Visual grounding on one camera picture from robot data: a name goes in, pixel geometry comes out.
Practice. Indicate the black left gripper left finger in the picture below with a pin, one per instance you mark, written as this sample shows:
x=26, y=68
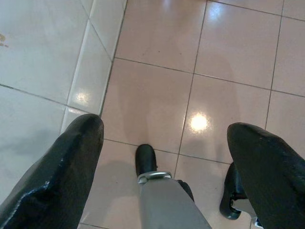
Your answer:
x=57, y=171

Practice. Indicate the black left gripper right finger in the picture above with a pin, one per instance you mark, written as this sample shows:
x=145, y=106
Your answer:
x=269, y=171

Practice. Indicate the robot right black foot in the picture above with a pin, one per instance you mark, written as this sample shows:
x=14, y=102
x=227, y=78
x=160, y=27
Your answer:
x=230, y=193

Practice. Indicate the robot black foot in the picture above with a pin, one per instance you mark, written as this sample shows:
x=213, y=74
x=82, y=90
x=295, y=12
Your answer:
x=145, y=159
x=230, y=193

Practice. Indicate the robot left black foot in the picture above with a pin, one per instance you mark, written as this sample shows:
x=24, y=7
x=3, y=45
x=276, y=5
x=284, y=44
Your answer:
x=145, y=159

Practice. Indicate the robot left leg grey shin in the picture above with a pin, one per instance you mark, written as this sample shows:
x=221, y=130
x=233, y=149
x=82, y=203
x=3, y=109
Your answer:
x=166, y=202

